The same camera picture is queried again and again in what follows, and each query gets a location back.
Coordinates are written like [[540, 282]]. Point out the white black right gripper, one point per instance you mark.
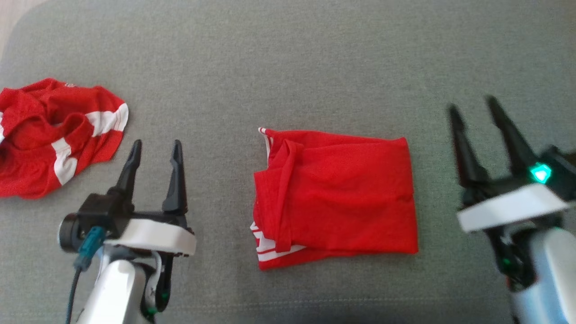
[[508, 207]]

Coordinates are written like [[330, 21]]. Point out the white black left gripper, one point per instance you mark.
[[153, 234]]

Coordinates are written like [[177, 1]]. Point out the red shorts white stripes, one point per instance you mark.
[[36, 135]]

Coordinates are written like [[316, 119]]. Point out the red basketball jersey number 23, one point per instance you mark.
[[342, 193]]

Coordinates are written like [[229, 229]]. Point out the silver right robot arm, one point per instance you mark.
[[553, 270]]

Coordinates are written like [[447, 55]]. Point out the grey sofa seat cushion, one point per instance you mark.
[[292, 67]]

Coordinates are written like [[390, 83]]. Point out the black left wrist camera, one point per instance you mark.
[[96, 211]]

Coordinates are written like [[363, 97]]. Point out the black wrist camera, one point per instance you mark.
[[96, 211], [560, 166]]

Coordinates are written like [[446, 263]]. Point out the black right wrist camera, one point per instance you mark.
[[560, 166]]

